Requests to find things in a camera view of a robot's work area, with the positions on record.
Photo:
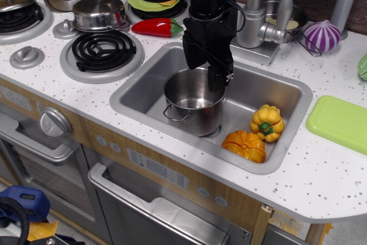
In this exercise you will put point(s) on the black coil front burner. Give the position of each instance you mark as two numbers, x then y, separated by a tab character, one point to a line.
99	58

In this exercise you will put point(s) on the grey vertical post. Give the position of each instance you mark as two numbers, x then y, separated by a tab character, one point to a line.
345	1

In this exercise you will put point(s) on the black coil right burner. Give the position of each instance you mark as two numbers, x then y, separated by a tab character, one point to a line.
178	12

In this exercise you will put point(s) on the steel lid with knob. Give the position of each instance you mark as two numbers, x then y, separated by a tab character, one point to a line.
10	5

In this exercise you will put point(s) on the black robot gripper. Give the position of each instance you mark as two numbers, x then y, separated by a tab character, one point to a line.
209	42

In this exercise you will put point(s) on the yellow toy bell pepper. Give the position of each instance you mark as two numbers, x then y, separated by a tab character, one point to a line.
267	123

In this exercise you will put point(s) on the upside-down steel pot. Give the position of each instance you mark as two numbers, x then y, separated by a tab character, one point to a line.
100	15

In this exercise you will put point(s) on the black coil burner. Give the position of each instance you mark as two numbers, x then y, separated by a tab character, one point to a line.
25	24
178	12
99	58

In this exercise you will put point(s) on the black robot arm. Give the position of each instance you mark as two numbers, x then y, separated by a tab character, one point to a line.
207	10

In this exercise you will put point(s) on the orange toy pumpkin half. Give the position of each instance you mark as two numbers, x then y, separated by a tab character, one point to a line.
246	145

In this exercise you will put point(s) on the toy oven door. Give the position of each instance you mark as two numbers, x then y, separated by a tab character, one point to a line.
56	166

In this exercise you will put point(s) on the purple striped toy onion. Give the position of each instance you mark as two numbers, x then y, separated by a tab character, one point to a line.
321	36

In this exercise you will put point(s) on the light green cutting board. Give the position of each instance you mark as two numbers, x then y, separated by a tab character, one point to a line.
339	121

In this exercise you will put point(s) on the grey stove knob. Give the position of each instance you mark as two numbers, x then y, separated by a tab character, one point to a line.
65	30
26	58

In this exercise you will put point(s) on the grey toy sink basin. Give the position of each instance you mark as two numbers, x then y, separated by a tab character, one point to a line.
141	98

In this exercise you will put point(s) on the green toy vegetable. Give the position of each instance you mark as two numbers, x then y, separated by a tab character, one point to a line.
362	68

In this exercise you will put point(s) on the grey toy faucet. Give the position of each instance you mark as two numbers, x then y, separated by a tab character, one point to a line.
259	41

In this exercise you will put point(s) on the grey oven dial knob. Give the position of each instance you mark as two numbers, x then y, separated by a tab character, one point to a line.
53	124

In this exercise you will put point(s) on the toy dishwasher door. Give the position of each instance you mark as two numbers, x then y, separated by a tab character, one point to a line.
140	211

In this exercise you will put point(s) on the black coil left burner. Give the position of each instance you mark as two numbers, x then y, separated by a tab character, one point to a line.
25	24

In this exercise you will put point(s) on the green toy plate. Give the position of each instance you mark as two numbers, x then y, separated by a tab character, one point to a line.
149	6

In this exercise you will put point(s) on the blue clamp tool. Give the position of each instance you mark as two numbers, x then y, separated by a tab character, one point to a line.
34	202

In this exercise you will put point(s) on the red toy chili pepper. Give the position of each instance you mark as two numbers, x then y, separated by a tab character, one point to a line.
160	27

